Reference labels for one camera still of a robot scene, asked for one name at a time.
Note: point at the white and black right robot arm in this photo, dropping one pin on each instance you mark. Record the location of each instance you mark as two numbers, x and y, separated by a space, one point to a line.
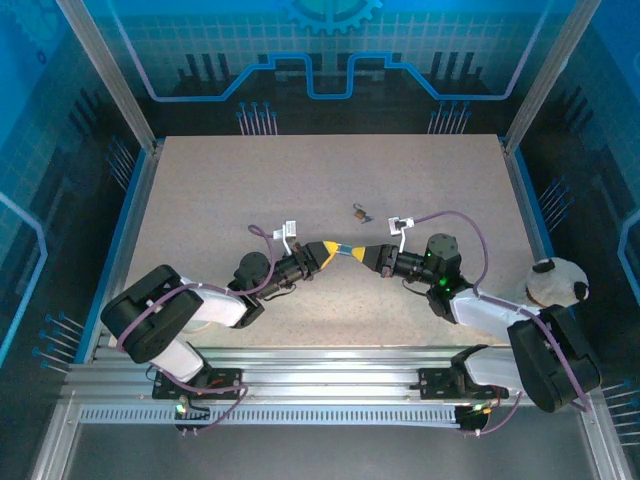
490 310

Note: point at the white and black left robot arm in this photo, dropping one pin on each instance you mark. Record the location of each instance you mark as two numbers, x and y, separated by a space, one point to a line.
215 305

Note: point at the small brass padlock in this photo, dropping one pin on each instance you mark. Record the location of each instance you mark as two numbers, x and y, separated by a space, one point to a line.
359 214

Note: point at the grey plush dog toy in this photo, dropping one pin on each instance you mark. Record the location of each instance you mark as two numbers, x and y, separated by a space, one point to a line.
555 280

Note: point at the aluminium side rail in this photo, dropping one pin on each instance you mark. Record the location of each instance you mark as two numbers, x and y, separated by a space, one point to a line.
525 200
127 230

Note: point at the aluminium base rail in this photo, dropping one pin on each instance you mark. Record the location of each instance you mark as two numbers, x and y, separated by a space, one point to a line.
325 370

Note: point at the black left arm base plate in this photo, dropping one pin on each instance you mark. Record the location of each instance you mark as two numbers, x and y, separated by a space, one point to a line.
227 380

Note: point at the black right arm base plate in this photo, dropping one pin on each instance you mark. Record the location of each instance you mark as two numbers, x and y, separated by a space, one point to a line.
432 382

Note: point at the aluminium frame post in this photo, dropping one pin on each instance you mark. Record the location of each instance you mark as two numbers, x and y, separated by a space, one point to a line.
115 85
545 75

